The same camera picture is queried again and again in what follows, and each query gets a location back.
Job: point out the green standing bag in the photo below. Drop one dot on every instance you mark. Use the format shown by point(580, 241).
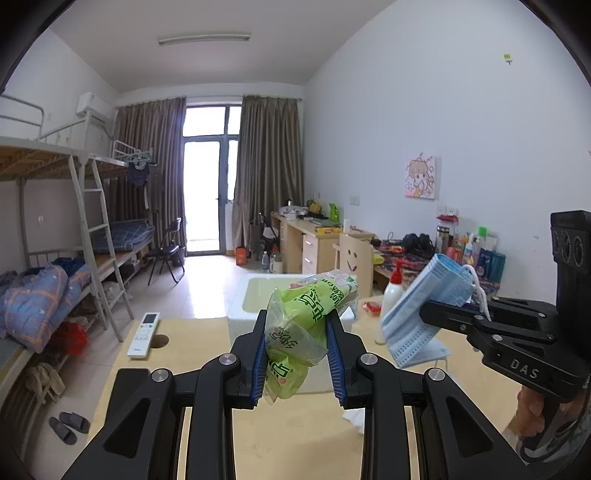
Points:
point(334, 212)

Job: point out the blue orange quilt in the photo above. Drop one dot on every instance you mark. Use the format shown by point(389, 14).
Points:
point(37, 304)

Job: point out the wooden smiley chair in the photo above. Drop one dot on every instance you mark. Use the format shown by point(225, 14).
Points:
point(353, 258)

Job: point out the hanging dark clothes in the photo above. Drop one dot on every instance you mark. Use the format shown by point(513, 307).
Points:
point(137, 174)

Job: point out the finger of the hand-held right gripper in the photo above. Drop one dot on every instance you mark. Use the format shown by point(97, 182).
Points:
point(452, 318)
point(521, 310)

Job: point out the white bed ladder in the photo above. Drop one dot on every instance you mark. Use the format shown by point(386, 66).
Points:
point(90, 189)

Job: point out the ceiling tube light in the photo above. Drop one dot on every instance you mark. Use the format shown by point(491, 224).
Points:
point(205, 38)

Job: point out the white wall socket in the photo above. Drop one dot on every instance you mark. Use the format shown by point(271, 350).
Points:
point(447, 212)

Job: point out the white pump lotion bottle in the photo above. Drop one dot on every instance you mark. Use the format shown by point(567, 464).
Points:
point(392, 295)

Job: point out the pink cartoon wall poster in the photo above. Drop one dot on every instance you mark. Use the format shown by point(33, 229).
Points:
point(421, 177)

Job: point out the wooden desk with drawers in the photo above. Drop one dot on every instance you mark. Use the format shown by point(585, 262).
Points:
point(295, 240)

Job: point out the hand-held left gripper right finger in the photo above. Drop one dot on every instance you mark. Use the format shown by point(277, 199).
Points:
point(334, 364)

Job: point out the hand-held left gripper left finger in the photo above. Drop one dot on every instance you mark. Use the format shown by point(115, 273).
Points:
point(259, 364)

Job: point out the black folding chair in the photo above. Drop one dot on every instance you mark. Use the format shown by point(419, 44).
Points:
point(166, 251)

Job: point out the white foam box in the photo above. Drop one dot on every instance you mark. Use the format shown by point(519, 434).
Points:
point(254, 295)

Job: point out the orange bag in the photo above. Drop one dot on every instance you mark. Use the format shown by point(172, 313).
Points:
point(242, 256)

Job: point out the printed desk mat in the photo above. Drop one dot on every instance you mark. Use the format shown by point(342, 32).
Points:
point(406, 258)

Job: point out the green plastic packet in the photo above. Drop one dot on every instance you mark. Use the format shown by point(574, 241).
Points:
point(295, 332)

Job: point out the dark grey slipper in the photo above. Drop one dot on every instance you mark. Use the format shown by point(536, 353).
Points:
point(76, 422)
point(62, 431)

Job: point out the blue face mask stack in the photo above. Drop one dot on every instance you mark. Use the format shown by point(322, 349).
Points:
point(415, 314)

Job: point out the brown curtain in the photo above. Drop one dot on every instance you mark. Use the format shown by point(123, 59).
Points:
point(268, 161)
point(152, 138)

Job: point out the yellow black bag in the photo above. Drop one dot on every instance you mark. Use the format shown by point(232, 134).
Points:
point(315, 206)

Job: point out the metal bunk bed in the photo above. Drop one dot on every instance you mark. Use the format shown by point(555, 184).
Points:
point(27, 161)

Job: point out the beige cloth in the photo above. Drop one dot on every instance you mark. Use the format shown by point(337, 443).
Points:
point(44, 381)

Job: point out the yellow flat box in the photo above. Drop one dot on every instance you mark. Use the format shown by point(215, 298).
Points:
point(328, 229)

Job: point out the white air conditioner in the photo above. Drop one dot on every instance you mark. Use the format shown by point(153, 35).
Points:
point(92, 106)

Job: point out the row of toiletry bottles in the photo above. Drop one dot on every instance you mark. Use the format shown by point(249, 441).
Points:
point(485, 261)

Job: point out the glass balcony door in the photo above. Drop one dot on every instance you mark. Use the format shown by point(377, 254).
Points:
point(203, 194)

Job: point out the blue plaid bedding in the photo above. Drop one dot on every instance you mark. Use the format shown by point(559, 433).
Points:
point(122, 235)

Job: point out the white remote control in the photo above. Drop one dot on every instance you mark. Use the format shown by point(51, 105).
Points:
point(144, 334)

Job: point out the person's right hand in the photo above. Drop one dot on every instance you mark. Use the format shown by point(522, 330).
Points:
point(528, 410)

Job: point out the black headphones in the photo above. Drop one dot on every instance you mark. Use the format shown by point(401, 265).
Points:
point(418, 242)

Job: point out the red snack packet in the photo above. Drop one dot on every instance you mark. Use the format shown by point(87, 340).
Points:
point(371, 308)

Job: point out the red plastic bag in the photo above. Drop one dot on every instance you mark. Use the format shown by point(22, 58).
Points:
point(69, 337)

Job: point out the red lid water bottle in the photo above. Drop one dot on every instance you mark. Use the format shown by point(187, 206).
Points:
point(443, 235)

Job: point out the black metal frame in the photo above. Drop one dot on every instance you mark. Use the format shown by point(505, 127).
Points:
point(265, 233)

